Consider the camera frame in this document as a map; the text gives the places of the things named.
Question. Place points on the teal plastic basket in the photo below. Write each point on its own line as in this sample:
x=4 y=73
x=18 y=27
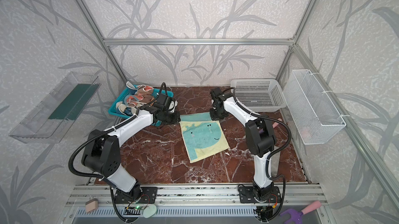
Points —
x=124 y=98

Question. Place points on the yellow teal whale towel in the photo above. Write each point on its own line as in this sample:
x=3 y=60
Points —
x=203 y=137

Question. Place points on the white wire mesh basket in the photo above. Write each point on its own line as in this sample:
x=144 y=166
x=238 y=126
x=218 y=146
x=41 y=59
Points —
x=316 y=117

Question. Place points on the clear acrylic wall shelf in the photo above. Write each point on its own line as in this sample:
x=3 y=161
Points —
x=52 y=118

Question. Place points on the pale green oval pad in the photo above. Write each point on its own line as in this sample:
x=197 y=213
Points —
x=149 y=211

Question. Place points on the white plastic basket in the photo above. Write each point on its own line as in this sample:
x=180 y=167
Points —
x=259 y=95

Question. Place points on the pile of coloured towels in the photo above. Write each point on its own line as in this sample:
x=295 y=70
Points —
x=143 y=91

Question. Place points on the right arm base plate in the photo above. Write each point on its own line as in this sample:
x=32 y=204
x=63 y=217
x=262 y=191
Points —
x=254 y=194

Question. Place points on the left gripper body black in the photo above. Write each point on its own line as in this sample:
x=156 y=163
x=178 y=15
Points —
x=174 y=117

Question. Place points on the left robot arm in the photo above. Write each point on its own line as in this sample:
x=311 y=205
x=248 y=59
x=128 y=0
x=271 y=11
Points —
x=100 y=155

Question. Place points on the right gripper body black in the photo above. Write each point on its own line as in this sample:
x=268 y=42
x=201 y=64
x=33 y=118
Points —
x=216 y=114

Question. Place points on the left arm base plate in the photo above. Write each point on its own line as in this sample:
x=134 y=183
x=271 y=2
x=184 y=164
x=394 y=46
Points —
x=144 y=195

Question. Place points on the brown sponge block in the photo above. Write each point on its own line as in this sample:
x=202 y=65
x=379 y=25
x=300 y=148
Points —
x=91 y=205

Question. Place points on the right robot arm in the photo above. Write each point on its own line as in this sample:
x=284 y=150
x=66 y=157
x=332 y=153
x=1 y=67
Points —
x=259 y=134

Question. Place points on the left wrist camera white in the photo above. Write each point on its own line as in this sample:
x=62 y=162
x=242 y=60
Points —
x=172 y=106

